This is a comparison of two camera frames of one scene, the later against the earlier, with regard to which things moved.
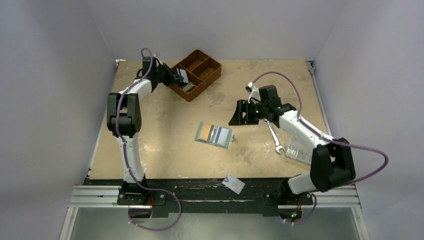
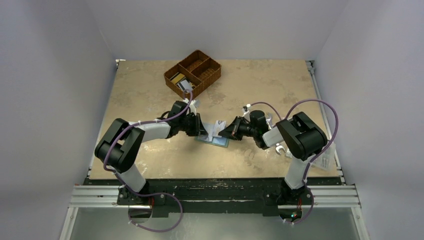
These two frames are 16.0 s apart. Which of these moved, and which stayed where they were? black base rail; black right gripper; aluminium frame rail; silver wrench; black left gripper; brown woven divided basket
Moved: black right gripper; black left gripper
Stayed: aluminium frame rail; brown woven divided basket; silver wrench; black base rail
